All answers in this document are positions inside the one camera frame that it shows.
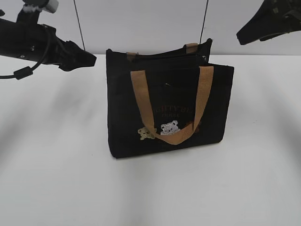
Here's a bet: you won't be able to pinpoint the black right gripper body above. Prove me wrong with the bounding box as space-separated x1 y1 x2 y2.
263 0 301 25

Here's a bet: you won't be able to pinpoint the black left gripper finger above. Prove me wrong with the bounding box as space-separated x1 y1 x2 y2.
58 39 97 72

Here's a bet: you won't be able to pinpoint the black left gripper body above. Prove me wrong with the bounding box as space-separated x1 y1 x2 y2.
28 24 67 68

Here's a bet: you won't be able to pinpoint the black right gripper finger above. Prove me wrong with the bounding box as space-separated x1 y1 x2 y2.
236 3 301 45

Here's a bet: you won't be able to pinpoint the black tote bag brown handles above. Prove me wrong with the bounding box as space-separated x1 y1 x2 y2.
106 39 234 159

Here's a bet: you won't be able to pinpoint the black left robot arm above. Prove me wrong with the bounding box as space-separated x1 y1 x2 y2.
0 9 96 72

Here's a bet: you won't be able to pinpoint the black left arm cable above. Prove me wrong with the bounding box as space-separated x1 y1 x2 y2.
0 28 54 81

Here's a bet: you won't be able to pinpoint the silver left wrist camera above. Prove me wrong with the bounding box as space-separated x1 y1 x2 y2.
23 0 59 14

